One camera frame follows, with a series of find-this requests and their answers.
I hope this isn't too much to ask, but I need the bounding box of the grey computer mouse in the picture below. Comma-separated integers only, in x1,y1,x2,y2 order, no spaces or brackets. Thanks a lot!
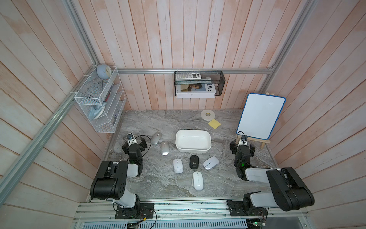
151,132,163,145

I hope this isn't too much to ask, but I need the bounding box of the silver computer mouse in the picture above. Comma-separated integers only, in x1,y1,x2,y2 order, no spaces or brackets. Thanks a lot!
161,141,169,156

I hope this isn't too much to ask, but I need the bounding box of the black computer mouse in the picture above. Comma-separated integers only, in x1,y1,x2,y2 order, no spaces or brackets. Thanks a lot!
189,155,199,169

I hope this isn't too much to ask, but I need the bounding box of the white plastic storage box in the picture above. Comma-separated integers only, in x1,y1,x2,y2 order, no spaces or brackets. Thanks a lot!
175,129,212,153

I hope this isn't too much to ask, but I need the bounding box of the white glossy computer mouse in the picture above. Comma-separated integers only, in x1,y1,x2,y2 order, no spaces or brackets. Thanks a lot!
192,171,204,191

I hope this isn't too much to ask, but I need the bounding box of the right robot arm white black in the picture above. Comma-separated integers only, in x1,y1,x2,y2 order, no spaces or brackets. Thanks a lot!
226,140,315,216

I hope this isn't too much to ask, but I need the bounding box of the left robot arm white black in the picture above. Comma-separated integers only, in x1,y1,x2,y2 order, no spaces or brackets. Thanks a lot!
90,136,150,217

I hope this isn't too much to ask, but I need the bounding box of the yellow sticky note pad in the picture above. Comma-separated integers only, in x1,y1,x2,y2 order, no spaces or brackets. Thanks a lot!
208,119,221,129

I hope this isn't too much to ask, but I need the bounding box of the white tape roll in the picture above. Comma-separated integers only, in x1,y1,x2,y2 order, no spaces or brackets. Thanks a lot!
201,110,215,122

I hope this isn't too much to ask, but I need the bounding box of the blue framed whiteboard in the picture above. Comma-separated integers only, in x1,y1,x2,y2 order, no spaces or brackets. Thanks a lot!
236,93,287,141

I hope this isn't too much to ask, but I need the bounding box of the white magazine book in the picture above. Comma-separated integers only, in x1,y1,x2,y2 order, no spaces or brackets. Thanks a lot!
176,84,216,99

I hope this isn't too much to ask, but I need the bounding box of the green thin book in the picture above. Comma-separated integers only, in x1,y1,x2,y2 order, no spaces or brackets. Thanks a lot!
174,78,213,85

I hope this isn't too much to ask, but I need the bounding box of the white calculator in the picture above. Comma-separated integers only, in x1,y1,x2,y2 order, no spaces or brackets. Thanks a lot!
175,72,202,81

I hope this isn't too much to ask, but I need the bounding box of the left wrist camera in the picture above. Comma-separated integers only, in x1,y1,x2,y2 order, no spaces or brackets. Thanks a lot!
126,133,135,145

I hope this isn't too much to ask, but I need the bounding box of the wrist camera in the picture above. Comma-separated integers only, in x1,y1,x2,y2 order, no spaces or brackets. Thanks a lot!
238,135,248,146
126,133,135,145

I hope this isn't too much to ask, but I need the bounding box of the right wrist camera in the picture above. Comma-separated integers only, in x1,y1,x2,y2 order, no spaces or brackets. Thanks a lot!
238,135,248,146

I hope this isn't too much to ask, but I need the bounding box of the white wire wall rack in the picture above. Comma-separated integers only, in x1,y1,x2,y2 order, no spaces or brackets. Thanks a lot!
74,65,127,133

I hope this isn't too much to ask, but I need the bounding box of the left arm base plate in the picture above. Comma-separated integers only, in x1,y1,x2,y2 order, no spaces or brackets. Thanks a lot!
115,203,154,219

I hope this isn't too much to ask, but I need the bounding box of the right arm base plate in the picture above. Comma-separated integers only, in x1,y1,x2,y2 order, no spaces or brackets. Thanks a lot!
226,200,268,217

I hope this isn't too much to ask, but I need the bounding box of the aluminium front rail frame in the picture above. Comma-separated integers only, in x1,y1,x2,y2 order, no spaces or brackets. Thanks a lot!
72,197,309,222

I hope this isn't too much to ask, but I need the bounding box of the black mesh wall basket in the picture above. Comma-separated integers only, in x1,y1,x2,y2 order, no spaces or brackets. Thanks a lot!
174,70,226,97

